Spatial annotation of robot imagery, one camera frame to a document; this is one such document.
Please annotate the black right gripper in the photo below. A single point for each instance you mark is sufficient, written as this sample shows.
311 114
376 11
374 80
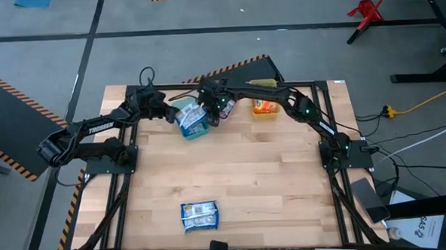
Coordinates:
212 97

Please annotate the orange Maruchan ramen packet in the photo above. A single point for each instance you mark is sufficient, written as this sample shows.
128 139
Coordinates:
265 107

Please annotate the black aluminium table frame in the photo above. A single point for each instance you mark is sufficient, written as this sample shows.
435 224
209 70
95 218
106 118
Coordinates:
320 98

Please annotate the yellow plastic container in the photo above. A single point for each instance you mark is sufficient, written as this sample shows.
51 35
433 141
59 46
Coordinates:
266 116

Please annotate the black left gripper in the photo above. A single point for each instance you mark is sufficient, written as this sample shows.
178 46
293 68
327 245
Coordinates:
159 107

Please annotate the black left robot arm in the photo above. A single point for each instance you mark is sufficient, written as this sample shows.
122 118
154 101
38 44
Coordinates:
95 128

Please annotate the green plastic container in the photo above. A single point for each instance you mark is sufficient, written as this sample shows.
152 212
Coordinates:
200 133

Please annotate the white printed paper sheet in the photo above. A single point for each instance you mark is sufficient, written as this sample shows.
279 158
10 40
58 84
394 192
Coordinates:
412 233

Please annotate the black metal beam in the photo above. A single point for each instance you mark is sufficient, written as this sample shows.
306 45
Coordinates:
426 207

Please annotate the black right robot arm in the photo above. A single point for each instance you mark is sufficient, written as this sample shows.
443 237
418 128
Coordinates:
267 94

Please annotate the red metal stand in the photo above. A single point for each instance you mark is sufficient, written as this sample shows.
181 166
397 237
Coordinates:
367 11

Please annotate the blue floor mat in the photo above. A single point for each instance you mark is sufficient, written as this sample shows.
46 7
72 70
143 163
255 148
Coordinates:
33 1

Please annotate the black metal desk frame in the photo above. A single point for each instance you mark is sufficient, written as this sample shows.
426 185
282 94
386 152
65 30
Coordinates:
413 78

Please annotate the blue Maruchan ramen packet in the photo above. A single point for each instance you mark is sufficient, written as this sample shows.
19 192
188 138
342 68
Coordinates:
189 119
199 215

